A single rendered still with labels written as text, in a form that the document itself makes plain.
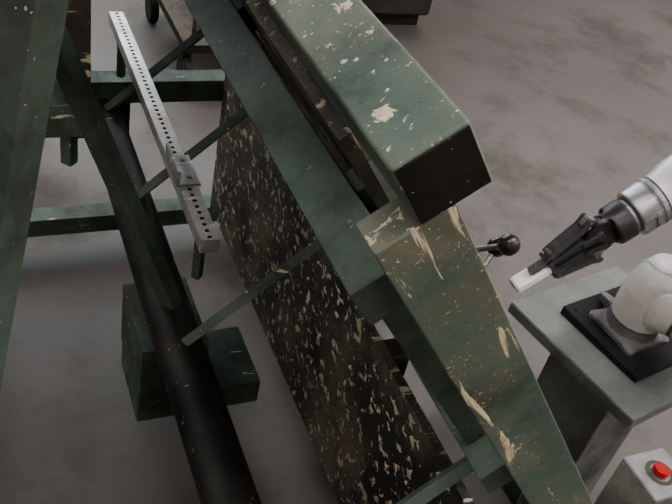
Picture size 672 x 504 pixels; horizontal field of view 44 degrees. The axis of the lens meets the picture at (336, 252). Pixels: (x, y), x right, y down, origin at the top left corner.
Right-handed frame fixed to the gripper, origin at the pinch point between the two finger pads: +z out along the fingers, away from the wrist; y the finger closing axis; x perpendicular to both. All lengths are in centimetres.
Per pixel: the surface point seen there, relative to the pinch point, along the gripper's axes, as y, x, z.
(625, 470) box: 65, -13, -1
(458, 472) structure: 26.7, -11.8, 30.0
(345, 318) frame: 56, 59, 38
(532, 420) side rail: 1.5, -23.0, 14.0
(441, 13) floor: 262, 428, -118
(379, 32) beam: -63, -2, 7
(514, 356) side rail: -18.3, -23.0, 12.2
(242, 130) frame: 57, 159, 39
